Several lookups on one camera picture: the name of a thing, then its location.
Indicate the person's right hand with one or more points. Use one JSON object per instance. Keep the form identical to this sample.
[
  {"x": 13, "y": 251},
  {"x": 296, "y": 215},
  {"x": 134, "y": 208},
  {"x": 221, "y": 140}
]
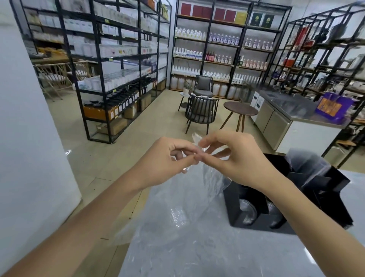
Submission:
[{"x": 245, "y": 159}]

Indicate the person's left hand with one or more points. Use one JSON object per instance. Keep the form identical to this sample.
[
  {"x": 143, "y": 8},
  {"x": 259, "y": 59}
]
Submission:
[{"x": 162, "y": 159}]

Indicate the clear plastic wrap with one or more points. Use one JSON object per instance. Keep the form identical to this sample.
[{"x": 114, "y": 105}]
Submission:
[{"x": 199, "y": 185}]

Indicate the black cup organizer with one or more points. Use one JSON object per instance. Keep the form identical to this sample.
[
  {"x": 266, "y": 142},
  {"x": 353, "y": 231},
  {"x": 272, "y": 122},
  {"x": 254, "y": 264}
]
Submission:
[{"x": 333, "y": 197}]

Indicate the person's right forearm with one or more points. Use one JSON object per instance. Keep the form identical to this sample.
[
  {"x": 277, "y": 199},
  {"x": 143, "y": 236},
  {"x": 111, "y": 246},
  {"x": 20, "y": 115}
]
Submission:
[{"x": 313, "y": 228}]

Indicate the person's left forearm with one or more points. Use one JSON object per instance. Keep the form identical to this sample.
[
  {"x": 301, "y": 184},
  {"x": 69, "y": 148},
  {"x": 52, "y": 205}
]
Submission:
[{"x": 71, "y": 228}]

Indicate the wide cardboard box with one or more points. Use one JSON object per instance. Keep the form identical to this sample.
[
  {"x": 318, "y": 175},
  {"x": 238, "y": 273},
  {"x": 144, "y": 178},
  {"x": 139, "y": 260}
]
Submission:
[{"x": 117, "y": 125}]

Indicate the round wooden side table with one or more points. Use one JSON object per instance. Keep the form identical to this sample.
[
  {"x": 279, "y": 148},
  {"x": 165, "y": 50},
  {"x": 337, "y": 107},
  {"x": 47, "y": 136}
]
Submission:
[{"x": 241, "y": 108}]

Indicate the white carton dark label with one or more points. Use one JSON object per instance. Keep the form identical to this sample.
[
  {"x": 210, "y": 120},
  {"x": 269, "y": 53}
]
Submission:
[
  {"x": 261, "y": 105},
  {"x": 255, "y": 100}
]

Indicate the stainless steel counter cabinet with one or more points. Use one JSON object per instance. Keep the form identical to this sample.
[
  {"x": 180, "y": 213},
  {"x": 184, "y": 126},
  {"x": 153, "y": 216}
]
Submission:
[{"x": 299, "y": 137}]

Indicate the roll of clear plastic sleeves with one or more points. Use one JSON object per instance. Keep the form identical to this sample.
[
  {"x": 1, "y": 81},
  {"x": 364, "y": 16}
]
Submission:
[{"x": 308, "y": 164}]

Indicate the black slatted chair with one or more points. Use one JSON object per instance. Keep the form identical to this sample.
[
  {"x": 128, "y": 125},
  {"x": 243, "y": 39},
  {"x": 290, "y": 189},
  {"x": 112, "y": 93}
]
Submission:
[{"x": 201, "y": 110}]

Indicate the small white round table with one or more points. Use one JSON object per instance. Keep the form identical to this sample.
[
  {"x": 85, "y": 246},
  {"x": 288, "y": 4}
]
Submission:
[{"x": 185, "y": 93}]

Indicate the row of dark labelled bottles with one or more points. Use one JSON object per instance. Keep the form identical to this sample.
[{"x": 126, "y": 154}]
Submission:
[{"x": 128, "y": 97}]

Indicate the small potted plant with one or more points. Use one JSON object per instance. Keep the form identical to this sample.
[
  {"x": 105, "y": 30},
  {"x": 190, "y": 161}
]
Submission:
[{"x": 187, "y": 87}]

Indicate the grey cushioned chair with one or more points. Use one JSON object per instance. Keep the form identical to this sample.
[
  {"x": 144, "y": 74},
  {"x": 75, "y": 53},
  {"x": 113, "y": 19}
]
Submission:
[{"x": 204, "y": 84}]

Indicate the black metal shelf rack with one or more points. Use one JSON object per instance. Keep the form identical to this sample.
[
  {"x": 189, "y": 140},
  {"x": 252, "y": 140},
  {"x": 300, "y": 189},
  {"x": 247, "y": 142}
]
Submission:
[
  {"x": 210, "y": 31},
  {"x": 100, "y": 60},
  {"x": 342, "y": 133}
]

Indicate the rows of pink bottles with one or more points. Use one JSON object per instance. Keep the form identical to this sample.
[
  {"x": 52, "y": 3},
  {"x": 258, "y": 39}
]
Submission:
[{"x": 256, "y": 45}]

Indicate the rows of white containers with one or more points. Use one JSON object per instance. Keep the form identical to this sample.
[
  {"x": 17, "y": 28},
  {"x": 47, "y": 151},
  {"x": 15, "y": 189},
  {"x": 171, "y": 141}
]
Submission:
[{"x": 114, "y": 51}]

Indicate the light wooden chair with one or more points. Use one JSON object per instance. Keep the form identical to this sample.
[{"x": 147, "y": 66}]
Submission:
[
  {"x": 54, "y": 77},
  {"x": 81, "y": 72}
]

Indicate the rows of white bottles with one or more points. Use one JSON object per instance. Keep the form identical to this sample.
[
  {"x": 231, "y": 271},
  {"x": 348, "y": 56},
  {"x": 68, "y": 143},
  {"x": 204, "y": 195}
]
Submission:
[{"x": 188, "y": 34}]

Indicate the large white cabinet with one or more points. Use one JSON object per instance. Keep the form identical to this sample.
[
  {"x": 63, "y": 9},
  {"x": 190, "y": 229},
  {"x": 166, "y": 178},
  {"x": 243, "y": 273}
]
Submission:
[{"x": 28, "y": 142}]

